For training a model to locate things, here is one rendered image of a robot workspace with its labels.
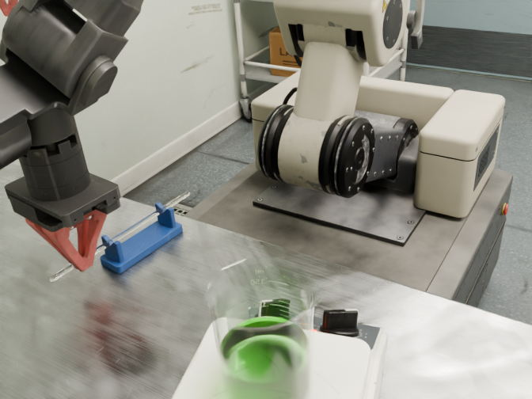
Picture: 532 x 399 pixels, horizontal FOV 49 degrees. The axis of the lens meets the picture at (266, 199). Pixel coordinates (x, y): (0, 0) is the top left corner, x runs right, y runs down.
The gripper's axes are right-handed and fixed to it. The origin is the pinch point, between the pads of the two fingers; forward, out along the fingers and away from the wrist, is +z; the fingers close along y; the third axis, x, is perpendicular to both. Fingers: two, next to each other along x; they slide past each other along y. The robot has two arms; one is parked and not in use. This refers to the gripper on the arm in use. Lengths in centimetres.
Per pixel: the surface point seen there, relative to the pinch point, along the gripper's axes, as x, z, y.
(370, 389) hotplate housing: -0.2, -3.4, 34.1
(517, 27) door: 284, 52, -40
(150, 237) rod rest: 8.7, 2.1, 0.4
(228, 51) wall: 169, 44, -134
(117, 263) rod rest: 3.3, 2.0, 1.0
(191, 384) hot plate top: -8.3, -5.7, 25.2
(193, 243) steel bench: 11.6, 3.1, 4.4
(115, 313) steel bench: -1.4, 3.0, 6.1
